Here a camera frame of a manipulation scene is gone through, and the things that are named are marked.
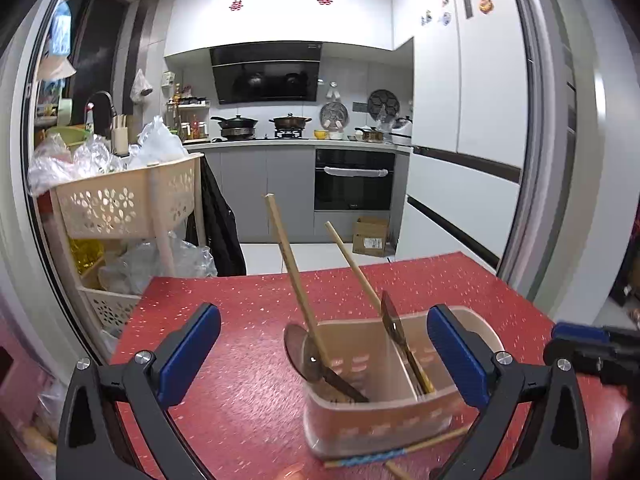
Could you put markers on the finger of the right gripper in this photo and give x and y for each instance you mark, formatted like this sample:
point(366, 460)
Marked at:
point(587, 357)
point(566, 330)

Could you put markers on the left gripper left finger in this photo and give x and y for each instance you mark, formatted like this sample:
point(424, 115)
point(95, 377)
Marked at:
point(181, 354)

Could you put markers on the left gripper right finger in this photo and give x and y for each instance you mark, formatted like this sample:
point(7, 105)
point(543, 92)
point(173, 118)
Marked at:
point(466, 356)

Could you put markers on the black kitchen faucet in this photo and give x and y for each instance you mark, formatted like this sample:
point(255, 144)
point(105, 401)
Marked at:
point(103, 112)

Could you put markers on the pink utensil holder caddy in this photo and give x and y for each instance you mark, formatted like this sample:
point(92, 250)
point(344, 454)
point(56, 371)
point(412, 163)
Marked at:
point(396, 415)

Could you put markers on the blue patterned bamboo chopstick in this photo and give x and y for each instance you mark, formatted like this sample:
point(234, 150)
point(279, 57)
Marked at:
point(397, 452)

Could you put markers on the black jacket hanging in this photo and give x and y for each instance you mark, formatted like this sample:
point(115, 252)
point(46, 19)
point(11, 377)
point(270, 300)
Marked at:
point(221, 236)

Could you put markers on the bamboo chopstick on table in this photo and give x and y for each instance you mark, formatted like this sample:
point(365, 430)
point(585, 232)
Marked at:
point(396, 471)

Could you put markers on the beige perforated storage cart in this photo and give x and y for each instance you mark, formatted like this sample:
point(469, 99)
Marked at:
point(137, 204)

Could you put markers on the cardboard box on floor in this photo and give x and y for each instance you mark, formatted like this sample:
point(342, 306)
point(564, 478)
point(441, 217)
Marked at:
point(370, 236)

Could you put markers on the black built-in oven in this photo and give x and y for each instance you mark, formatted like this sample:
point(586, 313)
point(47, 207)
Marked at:
point(353, 180)

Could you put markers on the clear plastic bags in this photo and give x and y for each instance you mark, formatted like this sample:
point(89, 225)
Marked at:
point(53, 163)

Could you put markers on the black wok on stove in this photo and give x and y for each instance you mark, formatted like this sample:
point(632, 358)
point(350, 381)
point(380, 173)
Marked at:
point(236, 128)

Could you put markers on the green bowl on counter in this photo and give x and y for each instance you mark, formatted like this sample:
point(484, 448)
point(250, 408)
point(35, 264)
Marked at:
point(72, 136)

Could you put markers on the brown pan on stove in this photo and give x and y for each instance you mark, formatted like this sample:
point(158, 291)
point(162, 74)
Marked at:
point(289, 126)

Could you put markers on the black range hood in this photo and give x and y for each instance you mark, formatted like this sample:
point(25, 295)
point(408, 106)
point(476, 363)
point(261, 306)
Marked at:
point(269, 71)

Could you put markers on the white refrigerator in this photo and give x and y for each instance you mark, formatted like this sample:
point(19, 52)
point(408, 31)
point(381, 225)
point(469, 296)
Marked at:
point(469, 126)

